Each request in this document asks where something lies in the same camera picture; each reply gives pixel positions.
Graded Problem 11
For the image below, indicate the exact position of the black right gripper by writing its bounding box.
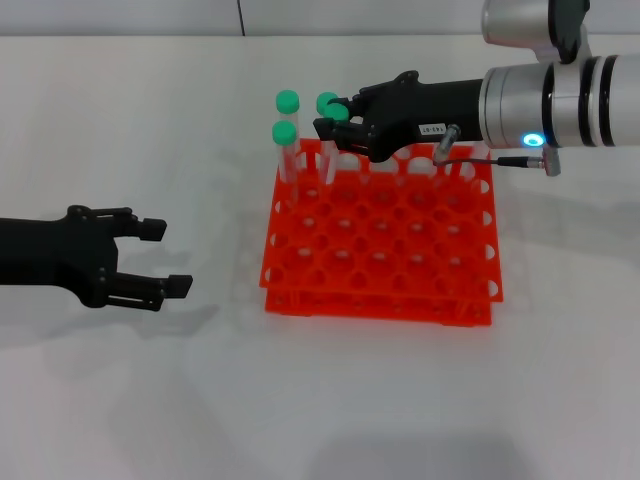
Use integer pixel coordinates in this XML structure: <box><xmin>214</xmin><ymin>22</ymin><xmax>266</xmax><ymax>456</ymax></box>
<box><xmin>312</xmin><ymin>70</ymin><xmax>486</xmax><ymax>164</ymax></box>

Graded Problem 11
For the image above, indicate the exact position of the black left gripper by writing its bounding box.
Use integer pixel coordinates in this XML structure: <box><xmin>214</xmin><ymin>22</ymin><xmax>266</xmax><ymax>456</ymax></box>
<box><xmin>0</xmin><ymin>204</ymin><xmax>194</xmax><ymax>312</ymax></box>

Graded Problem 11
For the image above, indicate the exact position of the orange test tube rack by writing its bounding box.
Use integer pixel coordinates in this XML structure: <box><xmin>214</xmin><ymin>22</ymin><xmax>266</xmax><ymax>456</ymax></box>
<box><xmin>259</xmin><ymin>137</ymin><xmax>505</xmax><ymax>329</ymax></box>

